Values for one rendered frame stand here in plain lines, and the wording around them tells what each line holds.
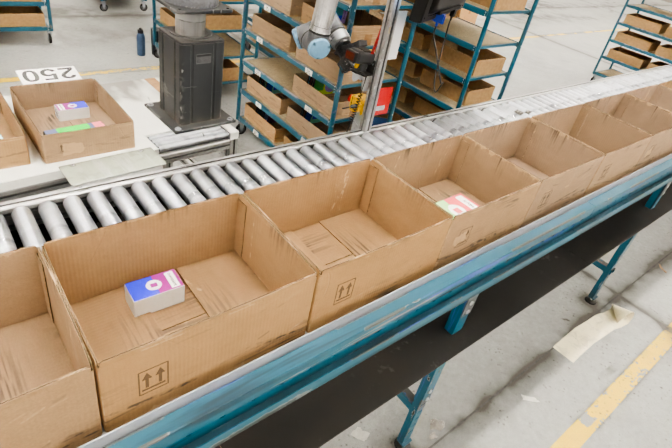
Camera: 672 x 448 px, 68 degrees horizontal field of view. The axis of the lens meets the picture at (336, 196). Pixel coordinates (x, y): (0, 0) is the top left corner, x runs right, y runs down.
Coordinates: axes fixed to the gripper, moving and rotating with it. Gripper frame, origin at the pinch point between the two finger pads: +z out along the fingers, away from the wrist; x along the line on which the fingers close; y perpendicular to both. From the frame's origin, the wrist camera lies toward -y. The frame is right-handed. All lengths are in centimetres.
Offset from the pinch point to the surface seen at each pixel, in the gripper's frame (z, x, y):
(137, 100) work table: -30, 79, 41
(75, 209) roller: 24, 120, 10
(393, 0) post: -10.6, 2.0, -32.9
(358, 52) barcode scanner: -3.8, 10.4, -12.9
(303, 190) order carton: 53, 79, -36
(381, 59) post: 1.1, 1.7, -13.7
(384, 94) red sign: 6.1, -10.4, 4.7
